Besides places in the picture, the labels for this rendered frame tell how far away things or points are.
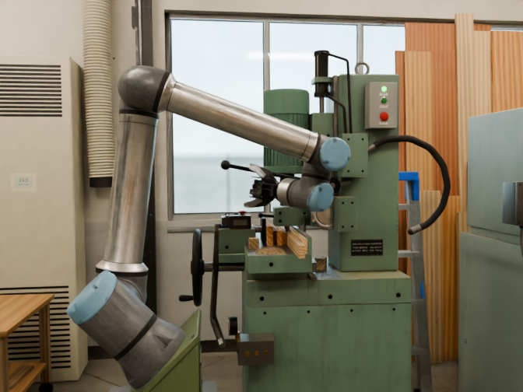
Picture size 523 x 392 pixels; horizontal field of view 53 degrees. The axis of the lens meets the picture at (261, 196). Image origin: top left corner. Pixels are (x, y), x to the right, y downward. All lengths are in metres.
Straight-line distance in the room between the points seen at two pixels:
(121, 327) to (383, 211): 1.04
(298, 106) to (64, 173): 1.56
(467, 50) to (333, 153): 2.36
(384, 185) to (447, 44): 1.88
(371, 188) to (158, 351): 0.98
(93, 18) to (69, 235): 1.23
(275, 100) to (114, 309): 0.96
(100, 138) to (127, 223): 1.65
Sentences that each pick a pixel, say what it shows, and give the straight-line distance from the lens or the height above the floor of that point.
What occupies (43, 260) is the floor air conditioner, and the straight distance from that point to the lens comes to 3.14.
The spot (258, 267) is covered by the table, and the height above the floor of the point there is 0.86.
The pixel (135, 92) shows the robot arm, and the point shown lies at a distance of 1.45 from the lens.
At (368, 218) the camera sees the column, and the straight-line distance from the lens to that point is 1.96.
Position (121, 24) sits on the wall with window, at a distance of 3.42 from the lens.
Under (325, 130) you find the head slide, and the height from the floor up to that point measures 1.32.
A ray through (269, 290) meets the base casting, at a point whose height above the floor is 0.77.
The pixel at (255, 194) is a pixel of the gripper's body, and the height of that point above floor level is 1.10.
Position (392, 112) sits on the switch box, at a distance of 1.92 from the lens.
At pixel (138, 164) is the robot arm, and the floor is 1.20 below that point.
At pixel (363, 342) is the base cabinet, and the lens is 1.93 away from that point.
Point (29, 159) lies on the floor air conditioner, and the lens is 3.11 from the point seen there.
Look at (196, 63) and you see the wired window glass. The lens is 3.43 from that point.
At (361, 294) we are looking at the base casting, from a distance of 1.88.
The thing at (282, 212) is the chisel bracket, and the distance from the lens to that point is 1.97.
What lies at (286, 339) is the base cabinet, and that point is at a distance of 1.87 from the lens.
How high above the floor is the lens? 1.18
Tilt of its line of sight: 3 degrees down
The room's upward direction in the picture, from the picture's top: straight up
